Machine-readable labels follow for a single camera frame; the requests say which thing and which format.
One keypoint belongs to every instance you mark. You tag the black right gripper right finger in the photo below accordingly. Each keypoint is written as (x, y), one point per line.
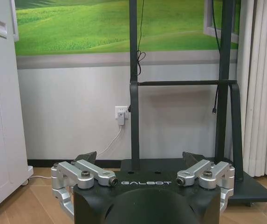
(218, 173)

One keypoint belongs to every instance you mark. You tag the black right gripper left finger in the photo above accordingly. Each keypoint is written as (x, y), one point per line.
(66, 173)

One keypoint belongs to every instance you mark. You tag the white floor appliance cabinet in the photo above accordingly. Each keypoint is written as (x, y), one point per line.
(0, 112)

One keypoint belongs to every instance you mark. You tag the dark grey rolling display stand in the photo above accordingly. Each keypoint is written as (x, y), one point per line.
(223, 98)

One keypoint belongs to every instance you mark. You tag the white plug-in power adapter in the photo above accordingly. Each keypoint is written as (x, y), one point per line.
(121, 118)

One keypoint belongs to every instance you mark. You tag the white pleated curtain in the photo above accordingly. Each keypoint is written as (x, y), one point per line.
(262, 88)

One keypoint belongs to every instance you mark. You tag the white wall power socket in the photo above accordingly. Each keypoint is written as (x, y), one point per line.
(121, 111)

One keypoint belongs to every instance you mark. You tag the green meadow wall poster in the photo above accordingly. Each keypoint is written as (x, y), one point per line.
(82, 25)

